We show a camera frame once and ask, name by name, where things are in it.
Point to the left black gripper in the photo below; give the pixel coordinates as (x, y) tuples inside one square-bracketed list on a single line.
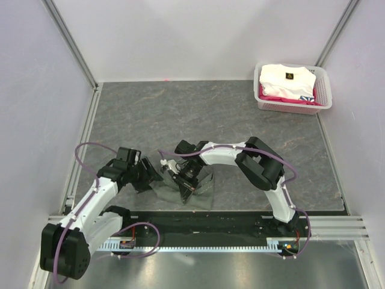
[(148, 176)]

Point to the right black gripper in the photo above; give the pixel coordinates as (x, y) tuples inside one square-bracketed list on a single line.
[(186, 188)]

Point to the grey cloth napkin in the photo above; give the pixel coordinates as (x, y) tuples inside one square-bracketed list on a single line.
[(202, 198)]

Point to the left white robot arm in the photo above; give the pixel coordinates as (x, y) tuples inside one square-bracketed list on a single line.
[(67, 246)]

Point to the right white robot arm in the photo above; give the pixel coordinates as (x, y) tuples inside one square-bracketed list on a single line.
[(258, 162)]

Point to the pink folded cloth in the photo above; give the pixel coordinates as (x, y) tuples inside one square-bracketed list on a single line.
[(301, 101)]

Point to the white folded shirt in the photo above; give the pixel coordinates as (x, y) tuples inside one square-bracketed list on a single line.
[(296, 83)]

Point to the white plastic basket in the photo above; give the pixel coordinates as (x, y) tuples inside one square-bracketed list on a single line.
[(323, 94)]

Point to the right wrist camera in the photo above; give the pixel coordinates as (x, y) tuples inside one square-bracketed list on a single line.
[(170, 166)]

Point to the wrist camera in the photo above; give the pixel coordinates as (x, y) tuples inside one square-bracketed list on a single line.
[(136, 157), (170, 166)]

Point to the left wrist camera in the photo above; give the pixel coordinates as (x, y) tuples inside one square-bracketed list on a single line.
[(136, 157)]

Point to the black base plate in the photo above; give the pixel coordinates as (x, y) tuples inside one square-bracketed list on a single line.
[(210, 228)]

